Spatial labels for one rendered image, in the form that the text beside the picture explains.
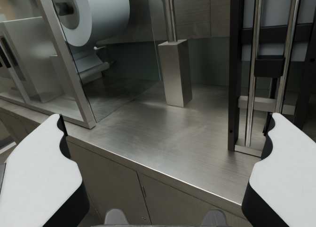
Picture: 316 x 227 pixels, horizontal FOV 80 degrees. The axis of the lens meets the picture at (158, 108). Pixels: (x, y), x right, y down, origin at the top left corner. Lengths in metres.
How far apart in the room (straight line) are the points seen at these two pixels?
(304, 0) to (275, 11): 0.05
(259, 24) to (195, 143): 0.37
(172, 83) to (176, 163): 0.37
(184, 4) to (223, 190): 0.81
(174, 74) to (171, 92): 0.09
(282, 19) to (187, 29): 0.60
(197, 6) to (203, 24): 0.08
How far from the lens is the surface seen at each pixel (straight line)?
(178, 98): 0.83
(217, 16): 0.96
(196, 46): 1.02
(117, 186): 0.90
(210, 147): 0.61
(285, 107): 0.52
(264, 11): 0.48
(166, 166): 0.57
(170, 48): 0.77
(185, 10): 1.01
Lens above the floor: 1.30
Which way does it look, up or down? 27 degrees down
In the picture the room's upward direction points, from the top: 10 degrees counter-clockwise
